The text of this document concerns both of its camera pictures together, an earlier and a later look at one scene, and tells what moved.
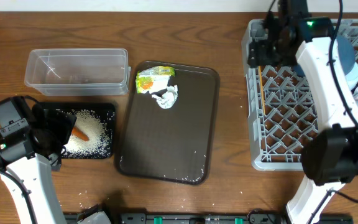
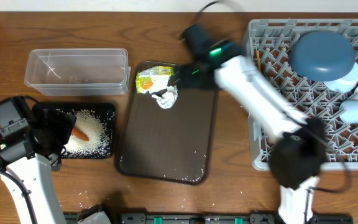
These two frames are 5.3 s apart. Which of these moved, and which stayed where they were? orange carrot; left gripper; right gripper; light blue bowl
Moved: right gripper
Stayed: left gripper; light blue bowl; orange carrot
